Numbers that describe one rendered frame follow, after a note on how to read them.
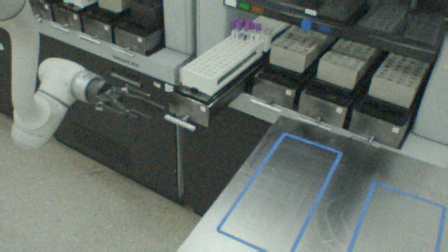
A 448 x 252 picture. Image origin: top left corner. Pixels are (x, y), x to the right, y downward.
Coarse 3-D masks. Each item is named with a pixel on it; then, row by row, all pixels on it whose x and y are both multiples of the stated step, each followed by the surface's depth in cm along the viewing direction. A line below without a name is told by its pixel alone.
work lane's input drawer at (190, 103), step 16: (256, 64) 138; (240, 80) 130; (176, 96) 123; (192, 96) 121; (208, 96) 120; (224, 96) 124; (176, 112) 127; (192, 112) 123; (208, 112) 119; (192, 128) 120
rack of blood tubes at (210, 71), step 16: (224, 48) 133; (240, 48) 134; (256, 48) 136; (192, 64) 125; (208, 64) 125; (224, 64) 126; (240, 64) 133; (192, 80) 122; (208, 80) 119; (224, 80) 125
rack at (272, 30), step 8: (264, 24) 148; (272, 24) 148; (280, 24) 149; (288, 24) 151; (264, 32) 143; (272, 32) 143; (280, 32) 157; (264, 40) 141; (272, 40) 151; (264, 48) 142
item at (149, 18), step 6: (132, 0) 156; (132, 6) 156; (138, 6) 154; (144, 6) 153; (150, 6) 152; (156, 6) 152; (132, 12) 157; (138, 12) 156; (144, 12) 154; (150, 12) 153; (156, 12) 152; (138, 18) 157; (144, 18) 155; (150, 18) 154; (156, 18) 153
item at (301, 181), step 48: (288, 144) 105; (336, 144) 106; (240, 192) 92; (288, 192) 92; (336, 192) 93; (384, 192) 93; (432, 192) 94; (192, 240) 81; (240, 240) 82; (288, 240) 82; (336, 240) 83; (384, 240) 83; (432, 240) 84
